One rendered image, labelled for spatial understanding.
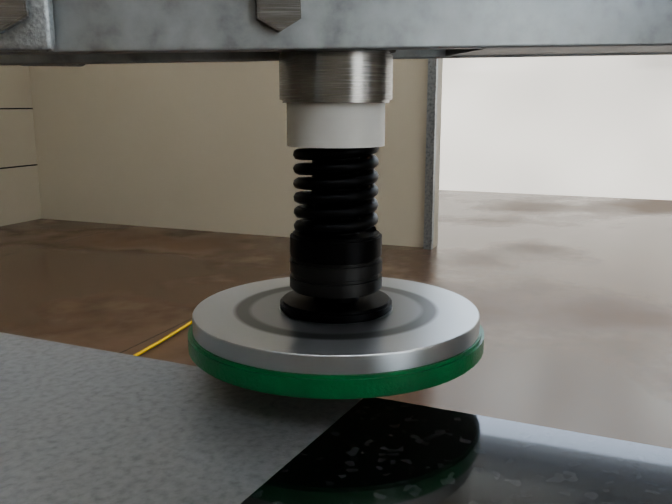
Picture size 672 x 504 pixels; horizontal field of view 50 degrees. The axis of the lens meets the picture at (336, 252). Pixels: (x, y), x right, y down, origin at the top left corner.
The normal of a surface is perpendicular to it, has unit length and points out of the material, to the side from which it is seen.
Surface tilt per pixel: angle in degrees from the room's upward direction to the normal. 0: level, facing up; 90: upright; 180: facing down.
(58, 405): 0
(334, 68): 90
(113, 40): 90
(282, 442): 0
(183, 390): 0
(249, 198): 90
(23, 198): 90
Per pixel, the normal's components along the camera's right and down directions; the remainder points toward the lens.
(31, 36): 0.22, 0.20
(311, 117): -0.45, 0.18
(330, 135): -0.07, 0.20
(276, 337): 0.00, -0.98
